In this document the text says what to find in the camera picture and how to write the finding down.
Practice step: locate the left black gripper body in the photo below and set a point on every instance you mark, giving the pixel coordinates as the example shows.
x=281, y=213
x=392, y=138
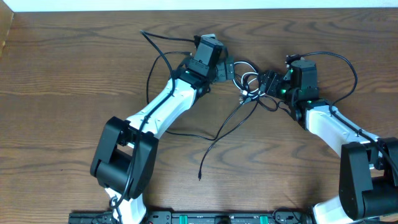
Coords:
x=226, y=70

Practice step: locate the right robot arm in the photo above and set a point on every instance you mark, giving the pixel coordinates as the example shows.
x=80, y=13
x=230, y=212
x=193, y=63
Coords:
x=368, y=163

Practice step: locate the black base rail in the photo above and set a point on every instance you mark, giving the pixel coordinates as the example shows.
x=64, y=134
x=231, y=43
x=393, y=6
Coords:
x=282, y=216

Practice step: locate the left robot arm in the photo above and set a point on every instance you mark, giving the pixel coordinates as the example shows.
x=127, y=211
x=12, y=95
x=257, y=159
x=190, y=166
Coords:
x=125, y=156

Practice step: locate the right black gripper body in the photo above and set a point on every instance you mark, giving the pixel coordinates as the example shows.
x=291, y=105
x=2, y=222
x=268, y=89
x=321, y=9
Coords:
x=276, y=86

